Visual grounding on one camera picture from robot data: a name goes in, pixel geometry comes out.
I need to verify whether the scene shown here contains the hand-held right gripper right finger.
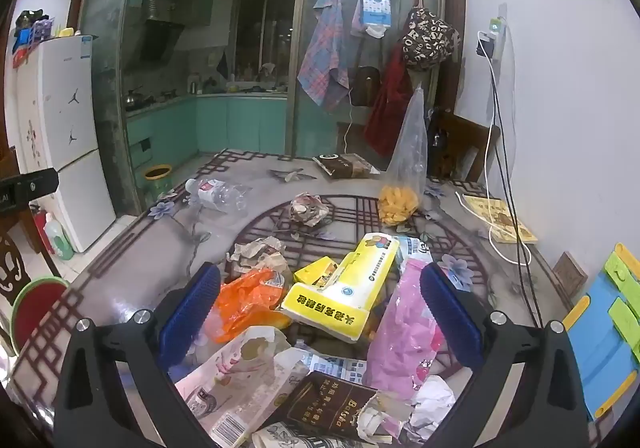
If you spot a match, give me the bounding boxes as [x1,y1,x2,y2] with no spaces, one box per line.
[419,262,596,448]

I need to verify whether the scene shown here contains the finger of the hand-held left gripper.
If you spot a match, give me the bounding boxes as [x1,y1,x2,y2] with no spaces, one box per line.
[14,168,59,203]

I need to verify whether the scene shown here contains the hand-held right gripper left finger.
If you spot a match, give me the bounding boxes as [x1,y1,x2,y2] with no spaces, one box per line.
[52,262,223,448]

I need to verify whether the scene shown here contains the white brown paper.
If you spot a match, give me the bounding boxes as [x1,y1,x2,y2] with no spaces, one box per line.
[227,236,292,279]

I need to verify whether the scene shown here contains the red basin green rim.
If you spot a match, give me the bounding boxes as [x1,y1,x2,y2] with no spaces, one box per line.
[11,276,71,357]

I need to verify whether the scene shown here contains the clear plastic bottle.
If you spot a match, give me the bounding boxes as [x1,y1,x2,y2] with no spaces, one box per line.
[185,178,251,215]

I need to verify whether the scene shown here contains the reddish printed paper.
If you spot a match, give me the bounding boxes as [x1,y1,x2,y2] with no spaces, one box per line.
[289,193,332,229]

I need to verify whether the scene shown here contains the floral paper cup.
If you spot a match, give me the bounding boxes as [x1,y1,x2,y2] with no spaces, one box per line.
[251,420,341,448]

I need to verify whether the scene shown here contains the green yellow trash bin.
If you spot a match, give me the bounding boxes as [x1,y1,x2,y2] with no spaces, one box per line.
[142,164,174,201]

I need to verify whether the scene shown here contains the red fire extinguisher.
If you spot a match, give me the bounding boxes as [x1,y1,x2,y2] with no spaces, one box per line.
[30,204,55,255]

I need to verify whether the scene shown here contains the pink plastic bag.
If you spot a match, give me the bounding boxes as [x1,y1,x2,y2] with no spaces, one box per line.
[366,258,447,400]

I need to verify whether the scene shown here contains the orange plastic bag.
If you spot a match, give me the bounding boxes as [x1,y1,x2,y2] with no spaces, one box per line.
[204,268,292,344]

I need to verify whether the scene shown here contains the green detergent bottle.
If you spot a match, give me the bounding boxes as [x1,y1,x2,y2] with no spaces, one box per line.
[44,212,75,261]

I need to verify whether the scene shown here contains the white refrigerator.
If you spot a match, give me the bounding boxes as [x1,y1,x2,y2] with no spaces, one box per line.
[15,34,118,253]

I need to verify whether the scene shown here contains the blue white packet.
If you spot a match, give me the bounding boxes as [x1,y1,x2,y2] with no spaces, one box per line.
[395,234,434,273]

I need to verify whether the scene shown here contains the pink floral paper bag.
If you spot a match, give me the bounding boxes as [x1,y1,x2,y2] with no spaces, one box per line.
[175,326,311,448]

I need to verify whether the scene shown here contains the carved wooden chair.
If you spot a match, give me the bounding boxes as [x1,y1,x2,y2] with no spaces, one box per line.
[0,143,58,359]

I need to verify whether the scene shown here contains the yellow book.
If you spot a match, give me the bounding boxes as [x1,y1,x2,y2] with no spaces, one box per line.
[462,194,539,245]

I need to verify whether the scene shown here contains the yellow tissue box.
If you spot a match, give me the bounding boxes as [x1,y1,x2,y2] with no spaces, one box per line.
[280,233,401,344]

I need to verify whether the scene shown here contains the small wooden box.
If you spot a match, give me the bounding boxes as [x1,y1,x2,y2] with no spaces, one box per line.
[551,251,589,299]

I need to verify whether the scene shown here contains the metal pot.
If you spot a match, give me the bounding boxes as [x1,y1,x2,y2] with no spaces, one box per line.
[121,86,146,109]

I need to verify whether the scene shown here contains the blue white leaflet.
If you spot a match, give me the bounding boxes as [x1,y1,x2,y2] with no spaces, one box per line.
[295,350,369,386]

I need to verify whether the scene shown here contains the small yellow box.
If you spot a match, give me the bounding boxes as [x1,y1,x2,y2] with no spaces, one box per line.
[292,255,342,289]

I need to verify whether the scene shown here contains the white crumpled carton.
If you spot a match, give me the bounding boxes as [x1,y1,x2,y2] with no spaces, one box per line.
[356,392,408,445]

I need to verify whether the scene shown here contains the purple basket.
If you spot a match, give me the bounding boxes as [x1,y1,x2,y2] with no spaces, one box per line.
[27,18,55,42]

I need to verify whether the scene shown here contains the clear bag yellow snacks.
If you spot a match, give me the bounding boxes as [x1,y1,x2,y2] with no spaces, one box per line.
[377,82,431,229]

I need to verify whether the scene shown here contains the dark brown box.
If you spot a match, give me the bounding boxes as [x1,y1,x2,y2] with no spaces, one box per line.
[272,370,378,441]

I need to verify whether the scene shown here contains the plain wooden chair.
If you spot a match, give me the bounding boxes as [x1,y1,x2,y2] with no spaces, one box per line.
[430,108,502,183]

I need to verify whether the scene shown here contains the brown packet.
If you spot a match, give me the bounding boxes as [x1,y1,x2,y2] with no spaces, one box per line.
[312,153,382,181]

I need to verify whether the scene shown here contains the teal kitchen cabinets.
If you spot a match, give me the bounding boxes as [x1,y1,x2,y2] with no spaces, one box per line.
[125,95,296,163]

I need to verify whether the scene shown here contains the range hood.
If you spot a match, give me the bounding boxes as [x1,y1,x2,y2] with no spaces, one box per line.
[137,0,186,62]

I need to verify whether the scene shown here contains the red garment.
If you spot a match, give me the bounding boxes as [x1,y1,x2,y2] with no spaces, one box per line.
[363,45,416,159]

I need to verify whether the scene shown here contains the brown bag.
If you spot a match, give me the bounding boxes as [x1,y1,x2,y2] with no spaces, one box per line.
[349,66,382,107]

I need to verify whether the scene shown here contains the letter printed bag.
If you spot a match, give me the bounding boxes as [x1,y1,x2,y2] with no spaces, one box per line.
[400,8,460,71]

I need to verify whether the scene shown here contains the white power strip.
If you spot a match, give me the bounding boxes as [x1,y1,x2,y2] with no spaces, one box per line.
[481,15,507,62]

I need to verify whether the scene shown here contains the plaid towel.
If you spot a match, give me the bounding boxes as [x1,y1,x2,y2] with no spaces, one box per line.
[297,0,351,111]

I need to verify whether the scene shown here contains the blue white smiley pack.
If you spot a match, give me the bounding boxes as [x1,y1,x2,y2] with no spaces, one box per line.
[350,0,392,39]

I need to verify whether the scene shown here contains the black cable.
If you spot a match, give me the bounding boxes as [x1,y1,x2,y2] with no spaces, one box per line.
[492,72,546,329]

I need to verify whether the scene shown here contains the white cable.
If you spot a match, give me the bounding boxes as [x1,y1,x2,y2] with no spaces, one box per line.
[456,52,535,267]

